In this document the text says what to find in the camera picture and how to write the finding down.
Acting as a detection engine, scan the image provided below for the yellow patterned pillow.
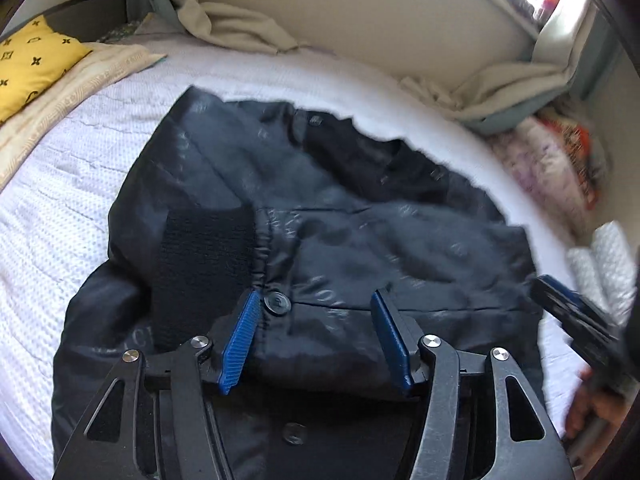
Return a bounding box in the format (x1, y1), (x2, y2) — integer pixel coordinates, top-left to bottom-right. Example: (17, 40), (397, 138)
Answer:
(0, 14), (93, 125)

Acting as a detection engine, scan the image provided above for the cream knitted towel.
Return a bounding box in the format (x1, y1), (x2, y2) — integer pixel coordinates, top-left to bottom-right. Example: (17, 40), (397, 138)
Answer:
(0, 42), (166, 193)

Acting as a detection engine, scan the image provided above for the dark floral bed sheet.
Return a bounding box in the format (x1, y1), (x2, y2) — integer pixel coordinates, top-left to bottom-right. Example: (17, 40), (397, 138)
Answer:
(97, 19), (146, 43)

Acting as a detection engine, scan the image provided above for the orange patterned blanket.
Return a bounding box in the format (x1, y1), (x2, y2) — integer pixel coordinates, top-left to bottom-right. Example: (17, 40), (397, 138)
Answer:
(537, 112), (608, 196)

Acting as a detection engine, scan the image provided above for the dark bed headboard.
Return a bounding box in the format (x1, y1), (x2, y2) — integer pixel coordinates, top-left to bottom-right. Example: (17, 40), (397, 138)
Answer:
(20, 0), (126, 43)

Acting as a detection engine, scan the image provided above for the beige crumpled cloth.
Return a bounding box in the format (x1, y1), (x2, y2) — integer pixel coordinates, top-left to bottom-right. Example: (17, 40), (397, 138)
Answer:
(145, 0), (311, 56)

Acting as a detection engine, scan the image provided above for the dark navy padded jacket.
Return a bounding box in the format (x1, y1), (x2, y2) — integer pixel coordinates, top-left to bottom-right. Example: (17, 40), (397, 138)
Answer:
(51, 85), (546, 480)

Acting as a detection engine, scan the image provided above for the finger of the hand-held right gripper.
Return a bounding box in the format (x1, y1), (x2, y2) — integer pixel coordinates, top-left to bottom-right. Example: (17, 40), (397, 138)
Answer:
(530, 275), (613, 356)

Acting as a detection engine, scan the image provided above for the beige and green curtain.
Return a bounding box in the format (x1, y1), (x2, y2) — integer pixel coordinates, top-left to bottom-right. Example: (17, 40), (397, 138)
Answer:
(400, 10), (616, 136)

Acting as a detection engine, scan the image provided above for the folded purple floral quilt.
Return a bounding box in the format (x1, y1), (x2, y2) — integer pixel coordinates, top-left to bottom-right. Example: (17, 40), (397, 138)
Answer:
(487, 120), (601, 236)

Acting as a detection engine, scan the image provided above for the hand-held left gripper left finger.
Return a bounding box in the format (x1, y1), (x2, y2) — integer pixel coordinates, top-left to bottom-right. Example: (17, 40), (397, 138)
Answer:
(52, 290), (262, 480)

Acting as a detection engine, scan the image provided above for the grey polka dot duvet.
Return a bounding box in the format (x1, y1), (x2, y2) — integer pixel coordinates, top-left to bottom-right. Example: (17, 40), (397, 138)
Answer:
(565, 222), (638, 331)

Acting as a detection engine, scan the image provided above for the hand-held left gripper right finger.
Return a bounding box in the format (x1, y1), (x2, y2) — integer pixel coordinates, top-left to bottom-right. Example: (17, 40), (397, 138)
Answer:
(369, 287), (575, 480)

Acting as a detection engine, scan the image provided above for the person's right hand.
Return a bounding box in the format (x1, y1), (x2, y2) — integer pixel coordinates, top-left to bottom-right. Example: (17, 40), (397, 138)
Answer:
(565, 367), (632, 441)

